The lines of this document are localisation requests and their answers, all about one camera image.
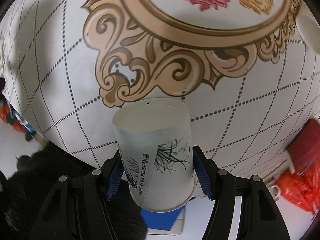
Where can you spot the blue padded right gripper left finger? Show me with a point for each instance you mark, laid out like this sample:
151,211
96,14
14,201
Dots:
77,208

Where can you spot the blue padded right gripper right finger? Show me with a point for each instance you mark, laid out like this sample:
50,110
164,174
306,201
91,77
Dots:
260,217

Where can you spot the white paper cup sideways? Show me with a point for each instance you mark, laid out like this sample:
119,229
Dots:
155,146

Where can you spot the red paper cup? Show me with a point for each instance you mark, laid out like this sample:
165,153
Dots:
304,148

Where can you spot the white cup with ink print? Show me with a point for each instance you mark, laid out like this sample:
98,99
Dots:
308,28

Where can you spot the white enamel mug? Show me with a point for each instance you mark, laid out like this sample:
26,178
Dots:
275,192

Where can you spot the orange red plastic bag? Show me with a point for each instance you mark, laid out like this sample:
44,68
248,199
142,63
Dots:
301,190

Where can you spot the white diamond pattern tablecloth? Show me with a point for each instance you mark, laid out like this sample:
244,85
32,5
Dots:
243,68

